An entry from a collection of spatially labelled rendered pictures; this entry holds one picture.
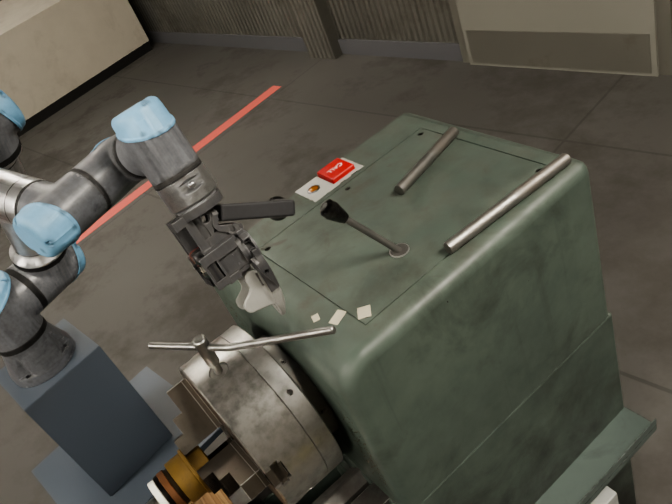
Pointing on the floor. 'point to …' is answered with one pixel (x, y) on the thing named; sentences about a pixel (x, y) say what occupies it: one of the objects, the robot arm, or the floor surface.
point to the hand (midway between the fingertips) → (282, 304)
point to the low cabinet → (63, 50)
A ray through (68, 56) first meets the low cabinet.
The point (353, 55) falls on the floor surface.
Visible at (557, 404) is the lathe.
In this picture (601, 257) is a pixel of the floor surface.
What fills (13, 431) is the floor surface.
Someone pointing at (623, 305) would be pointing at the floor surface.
